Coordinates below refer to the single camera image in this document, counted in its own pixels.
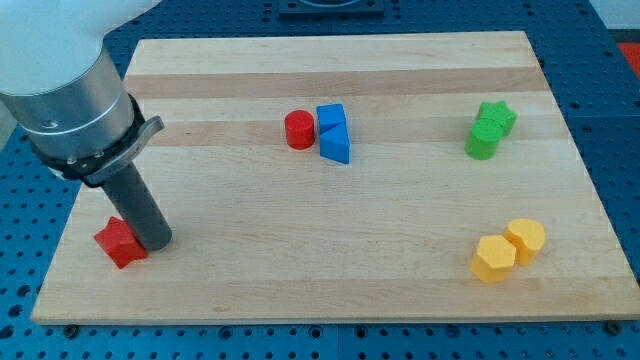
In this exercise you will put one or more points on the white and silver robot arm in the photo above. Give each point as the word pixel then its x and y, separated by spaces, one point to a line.
pixel 61 85

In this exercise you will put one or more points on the green star block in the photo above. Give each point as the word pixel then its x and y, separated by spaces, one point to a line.
pixel 500 113

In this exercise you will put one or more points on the red star block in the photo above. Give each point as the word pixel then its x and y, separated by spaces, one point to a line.
pixel 119 242

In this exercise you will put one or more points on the blue triangle block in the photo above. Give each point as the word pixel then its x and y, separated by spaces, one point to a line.
pixel 335 144

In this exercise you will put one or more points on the red cylinder block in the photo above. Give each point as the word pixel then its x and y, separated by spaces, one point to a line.
pixel 299 129

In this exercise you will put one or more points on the blue cube block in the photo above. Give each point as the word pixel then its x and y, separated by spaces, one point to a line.
pixel 330 116

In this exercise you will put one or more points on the wooden board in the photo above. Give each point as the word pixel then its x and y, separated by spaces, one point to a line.
pixel 264 233

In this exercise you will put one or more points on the green cylinder block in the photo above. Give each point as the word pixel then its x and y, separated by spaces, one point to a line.
pixel 484 139

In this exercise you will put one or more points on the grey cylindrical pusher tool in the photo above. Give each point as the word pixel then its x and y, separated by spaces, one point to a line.
pixel 136 205

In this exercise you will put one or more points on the yellow hexagon block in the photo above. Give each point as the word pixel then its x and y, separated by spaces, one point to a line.
pixel 493 259

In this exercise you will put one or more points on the yellow heart block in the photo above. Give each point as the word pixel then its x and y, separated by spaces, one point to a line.
pixel 528 236

